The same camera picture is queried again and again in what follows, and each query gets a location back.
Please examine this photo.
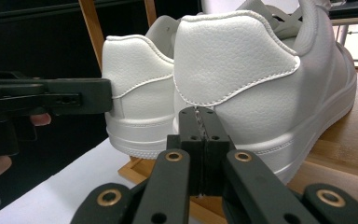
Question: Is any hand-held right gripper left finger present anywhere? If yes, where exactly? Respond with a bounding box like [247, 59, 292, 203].
[166, 106, 205, 198]

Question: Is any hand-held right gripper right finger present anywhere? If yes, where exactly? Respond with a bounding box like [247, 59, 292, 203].
[199, 106, 237, 198]

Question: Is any white leather sneaker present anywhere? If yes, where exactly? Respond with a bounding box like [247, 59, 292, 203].
[172, 0, 358, 185]
[102, 14, 182, 161]

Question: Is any wooden three-tier shoe rack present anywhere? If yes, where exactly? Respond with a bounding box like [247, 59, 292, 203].
[77, 0, 358, 224]

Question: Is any silver metal stand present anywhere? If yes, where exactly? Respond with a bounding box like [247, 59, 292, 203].
[328, 0, 358, 63]

